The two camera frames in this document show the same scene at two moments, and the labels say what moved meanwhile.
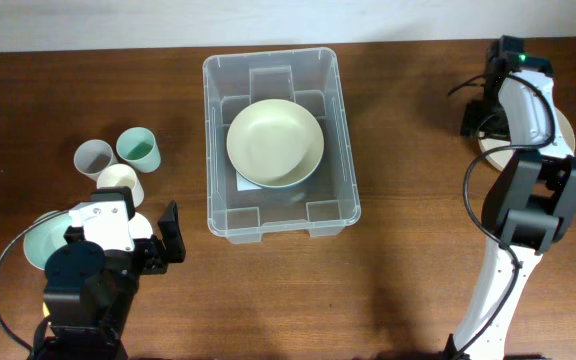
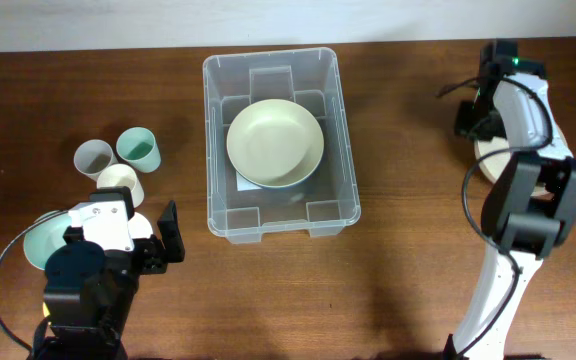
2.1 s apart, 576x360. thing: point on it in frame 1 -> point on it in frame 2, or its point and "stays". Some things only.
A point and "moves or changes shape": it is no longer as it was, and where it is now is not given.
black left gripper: (156, 260) stays
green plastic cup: (138, 146) stays
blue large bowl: (276, 165) -> (280, 188)
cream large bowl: (275, 142) stays
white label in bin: (244, 185) stays
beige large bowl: (501, 159) moves or changes shape
